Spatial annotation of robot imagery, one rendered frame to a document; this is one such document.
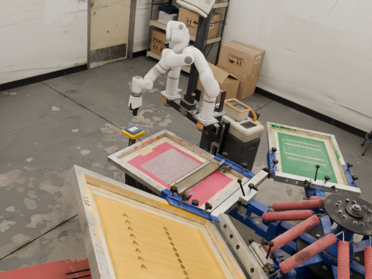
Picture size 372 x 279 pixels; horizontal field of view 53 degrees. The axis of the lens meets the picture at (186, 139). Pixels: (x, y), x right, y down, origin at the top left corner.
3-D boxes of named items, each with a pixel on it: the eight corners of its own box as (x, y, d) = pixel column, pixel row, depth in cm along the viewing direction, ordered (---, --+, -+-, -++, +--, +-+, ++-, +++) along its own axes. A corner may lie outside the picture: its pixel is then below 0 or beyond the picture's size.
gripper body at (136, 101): (137, 89, 277) (136, 103, 283) (127, 93, 270) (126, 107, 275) (145, 93, 273) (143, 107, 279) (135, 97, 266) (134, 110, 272)
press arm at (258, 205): (238, 204, 227) (240, 197, 224) (243, 200, 231) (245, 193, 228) (263, 219, 219) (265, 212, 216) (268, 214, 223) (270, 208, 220)
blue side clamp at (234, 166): (211, 164, 268) (213, 156, 264) (215, 161, 271) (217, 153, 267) (247, 184, 254) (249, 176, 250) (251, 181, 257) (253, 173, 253)
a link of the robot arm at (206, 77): (197, 39, 259) (199, 48, 243) (220, 84, 276) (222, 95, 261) (179, 48, 262) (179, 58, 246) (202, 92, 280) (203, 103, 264)
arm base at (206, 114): (208, 112, 293) (212, 94, 285) (220, 119, 285) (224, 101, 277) (194, 115, 283) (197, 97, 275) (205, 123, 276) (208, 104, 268)
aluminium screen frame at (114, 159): (107, 161, 251) (107, 156, 249) (164, 133, 292) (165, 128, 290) (201, 223, 214) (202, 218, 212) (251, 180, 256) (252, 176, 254)
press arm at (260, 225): (155, 171, 264) (156, 164, 261) (160, 168, 269) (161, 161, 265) (321, 275, 206) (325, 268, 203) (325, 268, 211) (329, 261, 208)
